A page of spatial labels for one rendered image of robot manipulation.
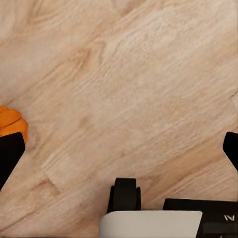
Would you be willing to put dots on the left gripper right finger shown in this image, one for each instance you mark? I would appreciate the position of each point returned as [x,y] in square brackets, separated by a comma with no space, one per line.
[230,147]

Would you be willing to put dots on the pumpkin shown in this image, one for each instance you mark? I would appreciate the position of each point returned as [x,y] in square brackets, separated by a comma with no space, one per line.
[11,121]

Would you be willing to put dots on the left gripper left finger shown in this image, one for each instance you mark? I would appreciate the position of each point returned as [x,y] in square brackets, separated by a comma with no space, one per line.
[12,148]

